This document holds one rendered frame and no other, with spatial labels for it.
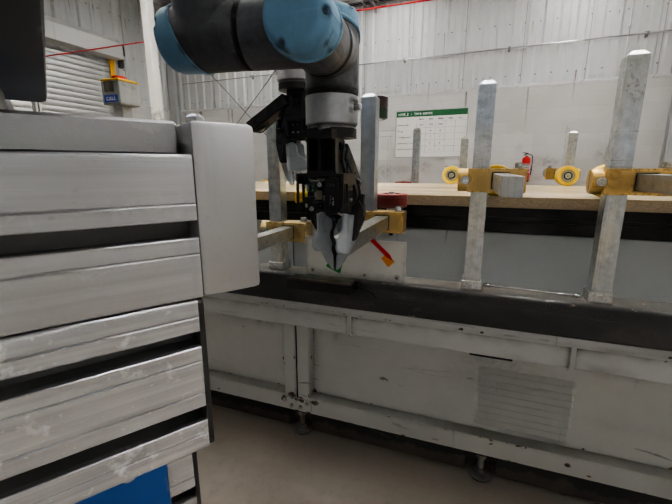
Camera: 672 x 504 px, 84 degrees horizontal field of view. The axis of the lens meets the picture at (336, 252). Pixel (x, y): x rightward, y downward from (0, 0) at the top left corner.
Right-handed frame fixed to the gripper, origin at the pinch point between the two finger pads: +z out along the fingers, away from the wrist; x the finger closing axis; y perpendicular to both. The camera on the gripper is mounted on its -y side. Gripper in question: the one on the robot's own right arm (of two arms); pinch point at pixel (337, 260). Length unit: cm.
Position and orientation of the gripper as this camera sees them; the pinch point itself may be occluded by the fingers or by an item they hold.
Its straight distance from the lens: 60.4
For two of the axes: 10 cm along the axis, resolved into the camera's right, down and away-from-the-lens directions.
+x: 9.4, 0.7, -3.4
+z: 0.0, 9.8, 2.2
